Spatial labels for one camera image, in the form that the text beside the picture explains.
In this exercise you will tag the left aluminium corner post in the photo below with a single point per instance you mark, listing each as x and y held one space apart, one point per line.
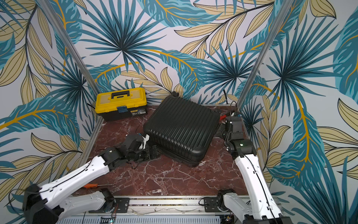
61 31

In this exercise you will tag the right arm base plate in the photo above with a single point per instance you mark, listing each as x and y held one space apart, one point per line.
211 204

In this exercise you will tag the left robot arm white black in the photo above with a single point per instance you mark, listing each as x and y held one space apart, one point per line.
106 161

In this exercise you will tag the right aluminium corner post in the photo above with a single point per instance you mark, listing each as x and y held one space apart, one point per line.
266 46

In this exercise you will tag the black ribbed hard-shell suitcase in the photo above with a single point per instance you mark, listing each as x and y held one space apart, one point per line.
182 129

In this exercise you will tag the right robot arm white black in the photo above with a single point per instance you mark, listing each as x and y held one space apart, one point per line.
262 209

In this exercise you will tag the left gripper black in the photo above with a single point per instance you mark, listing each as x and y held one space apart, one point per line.
146 153

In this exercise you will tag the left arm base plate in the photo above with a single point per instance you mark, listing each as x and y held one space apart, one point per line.
116 205

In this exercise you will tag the yellow and black toolbox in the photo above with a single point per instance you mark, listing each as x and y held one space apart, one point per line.
116 105

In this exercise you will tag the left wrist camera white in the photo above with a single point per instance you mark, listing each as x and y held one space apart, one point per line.
144 141

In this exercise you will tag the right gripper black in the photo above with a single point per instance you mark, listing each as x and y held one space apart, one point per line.
230 121

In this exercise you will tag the aluminium corner post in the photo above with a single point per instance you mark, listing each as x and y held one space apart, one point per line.
266 46
61 31

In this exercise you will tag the orange handled screwdriver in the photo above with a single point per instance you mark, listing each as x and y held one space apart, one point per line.
94 185

